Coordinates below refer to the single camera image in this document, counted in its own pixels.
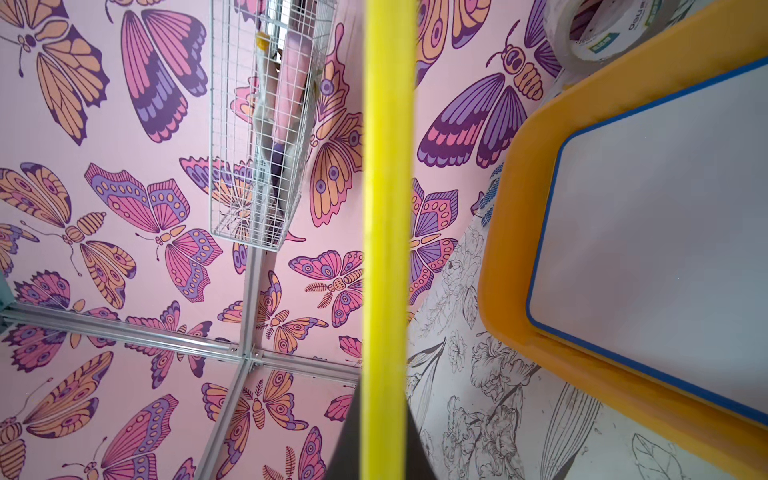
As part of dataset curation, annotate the yellow plastic storage tray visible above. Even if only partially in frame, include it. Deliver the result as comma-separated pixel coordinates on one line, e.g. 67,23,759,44
478,0,767,479

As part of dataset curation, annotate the blue-framed whiteboard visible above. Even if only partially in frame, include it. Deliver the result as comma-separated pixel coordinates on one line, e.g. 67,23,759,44
526,59,767,425

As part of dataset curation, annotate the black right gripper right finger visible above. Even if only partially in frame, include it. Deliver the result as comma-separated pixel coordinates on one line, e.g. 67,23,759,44
406,407,437,480

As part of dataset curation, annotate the yellow-framed whiteboard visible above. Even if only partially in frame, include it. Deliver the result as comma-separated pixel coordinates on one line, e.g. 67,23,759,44
360,1,417,479

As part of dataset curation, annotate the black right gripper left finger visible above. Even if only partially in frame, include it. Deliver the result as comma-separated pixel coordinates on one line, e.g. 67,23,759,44
324,389,361,480

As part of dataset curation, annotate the white wire wall basket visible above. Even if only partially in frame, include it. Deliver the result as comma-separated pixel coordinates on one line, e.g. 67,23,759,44
208,1,337,252

